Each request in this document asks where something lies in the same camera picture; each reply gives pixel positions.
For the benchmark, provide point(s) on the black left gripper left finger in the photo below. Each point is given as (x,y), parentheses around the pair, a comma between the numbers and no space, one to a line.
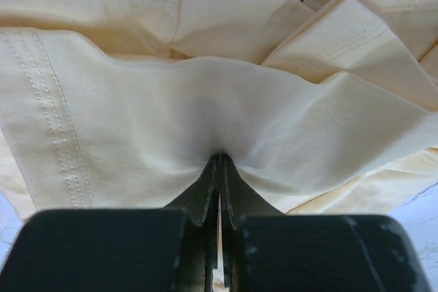
(168,249)

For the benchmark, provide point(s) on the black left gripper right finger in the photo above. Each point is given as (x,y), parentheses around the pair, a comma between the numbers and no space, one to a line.
(266,250)

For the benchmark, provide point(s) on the yellow t shirt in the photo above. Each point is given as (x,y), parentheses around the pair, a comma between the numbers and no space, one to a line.
(325,106)

